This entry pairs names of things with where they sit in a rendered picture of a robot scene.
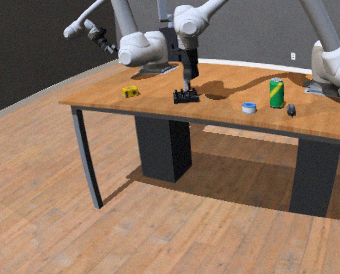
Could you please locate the green drink can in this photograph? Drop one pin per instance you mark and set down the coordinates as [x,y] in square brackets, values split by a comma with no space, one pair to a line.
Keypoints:
[276,93]

